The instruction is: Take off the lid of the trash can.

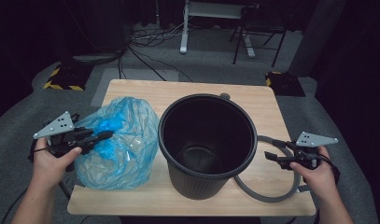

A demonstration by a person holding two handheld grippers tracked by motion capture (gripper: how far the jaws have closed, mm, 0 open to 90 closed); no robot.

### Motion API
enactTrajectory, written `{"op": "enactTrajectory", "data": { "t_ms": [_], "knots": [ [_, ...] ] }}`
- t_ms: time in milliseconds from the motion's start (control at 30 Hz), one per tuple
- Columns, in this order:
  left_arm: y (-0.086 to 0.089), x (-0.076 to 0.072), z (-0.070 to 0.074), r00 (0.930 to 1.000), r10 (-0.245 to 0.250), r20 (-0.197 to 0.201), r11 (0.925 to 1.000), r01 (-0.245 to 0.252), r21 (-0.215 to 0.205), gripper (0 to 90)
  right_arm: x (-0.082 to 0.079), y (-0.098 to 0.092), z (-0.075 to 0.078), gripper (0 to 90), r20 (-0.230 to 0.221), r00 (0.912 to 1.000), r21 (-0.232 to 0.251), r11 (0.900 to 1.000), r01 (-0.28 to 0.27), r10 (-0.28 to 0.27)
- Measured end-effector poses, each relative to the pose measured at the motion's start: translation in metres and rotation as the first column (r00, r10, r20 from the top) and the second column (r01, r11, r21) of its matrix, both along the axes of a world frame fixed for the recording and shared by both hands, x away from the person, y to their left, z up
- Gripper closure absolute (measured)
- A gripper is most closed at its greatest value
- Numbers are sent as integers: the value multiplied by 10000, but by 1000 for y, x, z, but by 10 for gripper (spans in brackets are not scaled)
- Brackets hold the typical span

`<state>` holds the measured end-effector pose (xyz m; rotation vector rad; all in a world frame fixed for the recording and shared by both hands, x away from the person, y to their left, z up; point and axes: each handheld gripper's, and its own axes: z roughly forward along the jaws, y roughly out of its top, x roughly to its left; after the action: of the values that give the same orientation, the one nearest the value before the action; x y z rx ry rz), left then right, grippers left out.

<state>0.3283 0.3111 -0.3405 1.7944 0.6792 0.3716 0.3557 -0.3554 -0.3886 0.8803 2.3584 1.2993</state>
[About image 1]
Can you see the person's right hand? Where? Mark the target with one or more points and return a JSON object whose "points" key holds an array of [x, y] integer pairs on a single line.
{"points": [[318, 180]]}

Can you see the grey tape strip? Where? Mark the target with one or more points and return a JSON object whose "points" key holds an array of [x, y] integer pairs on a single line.
{"points": [[304, 188]]}

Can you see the person's left hand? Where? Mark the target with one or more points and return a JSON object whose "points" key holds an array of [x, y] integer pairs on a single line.
{"points": [[49, 169]]}

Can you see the grey curtain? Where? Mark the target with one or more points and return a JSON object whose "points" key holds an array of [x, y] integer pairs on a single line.
{"points": [[318, 34]]}

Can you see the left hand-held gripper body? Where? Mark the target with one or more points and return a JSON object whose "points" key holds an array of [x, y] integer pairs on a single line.
{"points": [[58, 127]]}

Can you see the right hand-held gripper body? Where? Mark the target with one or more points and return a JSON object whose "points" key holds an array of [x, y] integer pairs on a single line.
{"points": [[315, 140]]}

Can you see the small grey round knob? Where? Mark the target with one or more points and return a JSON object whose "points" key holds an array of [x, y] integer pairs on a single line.
{"points": [[225, 96]]}

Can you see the blue plastic trash bag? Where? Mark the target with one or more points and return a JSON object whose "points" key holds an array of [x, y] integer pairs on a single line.
{"points": [[125, 155]]}

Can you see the black ribbed trash bin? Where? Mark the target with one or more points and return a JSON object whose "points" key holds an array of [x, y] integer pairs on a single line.
{"points": [[197, 186]]}

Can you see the black folding chair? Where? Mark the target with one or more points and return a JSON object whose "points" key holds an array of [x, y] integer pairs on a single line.
{"points": [[259, 29]]}

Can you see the black yellow striped floor plate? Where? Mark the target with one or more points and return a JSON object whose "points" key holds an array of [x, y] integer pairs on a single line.
{"points": [[67, 77], [285, 84]]}

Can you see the white desk frame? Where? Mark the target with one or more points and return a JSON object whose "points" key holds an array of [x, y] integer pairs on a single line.
{"points": [[209, 9]]}

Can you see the dark flat stand base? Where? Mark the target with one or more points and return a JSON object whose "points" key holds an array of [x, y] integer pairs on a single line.
{"points": [[95, 58]]}

